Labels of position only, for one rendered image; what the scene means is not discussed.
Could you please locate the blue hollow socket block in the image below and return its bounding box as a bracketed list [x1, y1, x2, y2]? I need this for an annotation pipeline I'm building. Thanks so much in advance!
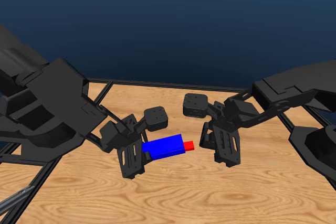
[141, 133, 186, 161]

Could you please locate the black table frame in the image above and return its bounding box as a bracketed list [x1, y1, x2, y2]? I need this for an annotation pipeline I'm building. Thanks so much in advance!
[0, 78, 336, 224]

